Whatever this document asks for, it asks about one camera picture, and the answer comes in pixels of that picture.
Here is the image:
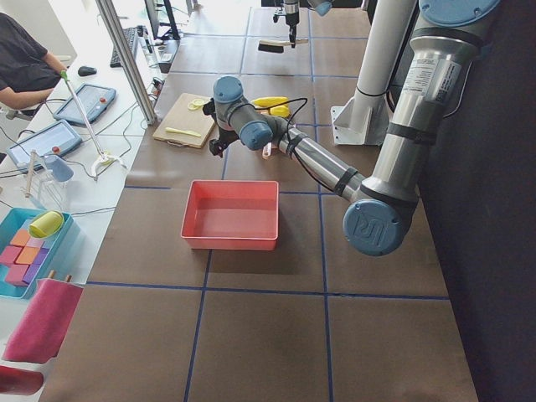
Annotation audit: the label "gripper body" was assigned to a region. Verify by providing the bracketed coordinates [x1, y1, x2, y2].
[203, 98, 235, 157]
[272, 0, 300, 28]

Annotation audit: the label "beige hand brush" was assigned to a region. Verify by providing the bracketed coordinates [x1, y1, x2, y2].
[257, 39, 309, 54]

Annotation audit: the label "beige plastic dustpan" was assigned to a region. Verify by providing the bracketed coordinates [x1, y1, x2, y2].
[261, 113, 290, 159]

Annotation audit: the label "yellow toy corn cob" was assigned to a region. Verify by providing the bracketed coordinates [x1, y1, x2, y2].
[251, 96, 289, 108]

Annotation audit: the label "yellow toy potato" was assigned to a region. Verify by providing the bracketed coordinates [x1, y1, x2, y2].
[268, 105, 291, 118]

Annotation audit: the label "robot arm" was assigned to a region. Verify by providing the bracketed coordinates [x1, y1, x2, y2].
[272, 0, 332, 48]
[204, 1, 498, 256]

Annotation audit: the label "red plastic bin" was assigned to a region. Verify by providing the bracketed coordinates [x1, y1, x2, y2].
[181, 180, 279, 251]

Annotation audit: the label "lemon slice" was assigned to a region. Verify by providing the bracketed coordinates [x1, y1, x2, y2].
[188, 98, 206, 111]

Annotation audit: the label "wooden cutting board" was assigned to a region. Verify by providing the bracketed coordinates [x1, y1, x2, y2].
[152, 93, 215, 149]

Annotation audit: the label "yellow plastic knife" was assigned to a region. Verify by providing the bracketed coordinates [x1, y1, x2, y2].
[165, 127, 201, 137]

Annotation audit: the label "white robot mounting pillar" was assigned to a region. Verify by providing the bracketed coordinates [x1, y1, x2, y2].
[331, 0, 417, 146]

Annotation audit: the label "reacher grabber tool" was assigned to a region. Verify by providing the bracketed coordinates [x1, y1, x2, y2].
[59, 70, 126, 181]

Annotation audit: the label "teach pendant far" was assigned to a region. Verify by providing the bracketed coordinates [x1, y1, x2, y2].
[53, 83, 116, 126]

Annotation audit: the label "teach pendant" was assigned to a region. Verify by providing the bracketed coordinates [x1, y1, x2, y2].
[6, 120, 82, 167]
[53, 83, 116, 126]

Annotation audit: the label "black keyboard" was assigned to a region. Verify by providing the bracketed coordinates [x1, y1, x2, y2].
[109, 26, 139, 69]

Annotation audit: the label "black computer mouse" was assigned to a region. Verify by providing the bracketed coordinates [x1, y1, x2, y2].
[77, 66, 97, 77]

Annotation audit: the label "blue paper cup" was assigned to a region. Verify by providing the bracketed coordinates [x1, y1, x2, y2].
[44, 155, 74, 183]

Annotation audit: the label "teach pendant near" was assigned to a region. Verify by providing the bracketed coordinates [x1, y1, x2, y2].
[6, 120, 82, 167]

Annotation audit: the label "wooden rack stand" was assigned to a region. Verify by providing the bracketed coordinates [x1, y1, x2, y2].
[22, 150, 64, 210]

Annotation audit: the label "yellow-green cup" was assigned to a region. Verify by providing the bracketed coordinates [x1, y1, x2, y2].
[28, 210, 64, 239]

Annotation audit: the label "seated person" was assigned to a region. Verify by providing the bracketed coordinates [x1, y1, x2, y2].
[1, 13, 67, 110]

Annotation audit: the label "teal tray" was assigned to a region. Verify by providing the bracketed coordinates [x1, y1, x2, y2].
[1, 208, 77, 299]

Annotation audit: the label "coloured foam blocks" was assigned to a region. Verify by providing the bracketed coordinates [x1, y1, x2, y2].
[1, 228, 49, 287]

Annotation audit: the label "pink cloth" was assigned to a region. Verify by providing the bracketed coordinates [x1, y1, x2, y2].
[3, 279, 84, 364]

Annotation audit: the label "red object at corner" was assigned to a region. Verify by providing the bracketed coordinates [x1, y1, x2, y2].
[0, 366, 44, 395]

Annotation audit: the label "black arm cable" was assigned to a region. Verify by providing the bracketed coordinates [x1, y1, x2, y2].
[250, 96, 309, 131]

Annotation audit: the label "aluminium frame post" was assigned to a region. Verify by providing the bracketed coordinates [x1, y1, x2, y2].
[95, 0, 157, 126]

